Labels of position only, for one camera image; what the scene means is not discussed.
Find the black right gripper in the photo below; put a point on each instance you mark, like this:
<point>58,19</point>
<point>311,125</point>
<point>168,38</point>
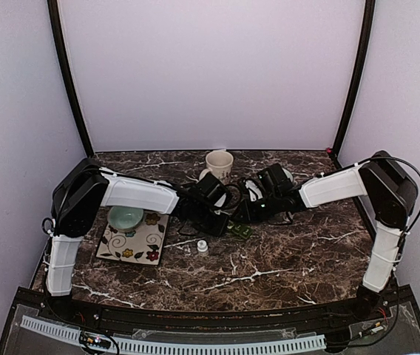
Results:
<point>248,213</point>

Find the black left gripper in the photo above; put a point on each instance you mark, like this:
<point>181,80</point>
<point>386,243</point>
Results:
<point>218,228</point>

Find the green weekly pill organizer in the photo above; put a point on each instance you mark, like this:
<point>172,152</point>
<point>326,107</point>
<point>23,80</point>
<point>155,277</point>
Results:
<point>240,230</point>

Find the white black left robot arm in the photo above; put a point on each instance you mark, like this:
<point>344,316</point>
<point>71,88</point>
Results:
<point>77,199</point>

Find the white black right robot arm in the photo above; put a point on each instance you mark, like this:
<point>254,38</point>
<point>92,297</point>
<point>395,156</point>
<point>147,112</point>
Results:
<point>389,184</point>

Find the white pill bottle left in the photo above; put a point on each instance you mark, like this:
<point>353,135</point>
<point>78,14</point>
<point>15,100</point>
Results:
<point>202,247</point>

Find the white mug with coral pattern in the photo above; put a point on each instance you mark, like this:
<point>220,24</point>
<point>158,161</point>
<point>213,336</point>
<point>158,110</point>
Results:
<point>219,163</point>

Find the square floral plate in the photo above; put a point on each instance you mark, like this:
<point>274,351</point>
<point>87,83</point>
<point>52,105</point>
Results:
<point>143,245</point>

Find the plain celadon green bowl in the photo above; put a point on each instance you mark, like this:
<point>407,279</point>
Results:
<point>124,218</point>

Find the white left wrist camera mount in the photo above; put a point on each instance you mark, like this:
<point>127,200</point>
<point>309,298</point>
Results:
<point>221,209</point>

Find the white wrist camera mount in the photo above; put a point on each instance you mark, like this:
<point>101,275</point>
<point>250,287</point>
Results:
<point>254,191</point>
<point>221,209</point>

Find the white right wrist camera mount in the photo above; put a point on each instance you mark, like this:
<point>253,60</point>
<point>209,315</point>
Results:
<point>254,191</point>

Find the white slotted cable duct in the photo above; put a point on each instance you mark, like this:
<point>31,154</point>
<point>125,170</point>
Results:
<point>160,342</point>

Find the black front table rail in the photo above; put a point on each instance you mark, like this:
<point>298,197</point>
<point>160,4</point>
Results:
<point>334,318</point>

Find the black frame post right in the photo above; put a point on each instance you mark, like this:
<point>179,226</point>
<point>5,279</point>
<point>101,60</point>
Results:
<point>356,77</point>

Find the black frame post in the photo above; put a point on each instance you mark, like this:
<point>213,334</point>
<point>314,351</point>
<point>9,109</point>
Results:
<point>356,77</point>
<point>69,85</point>

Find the black frame post left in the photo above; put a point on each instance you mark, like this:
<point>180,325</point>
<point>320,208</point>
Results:
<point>69,85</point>

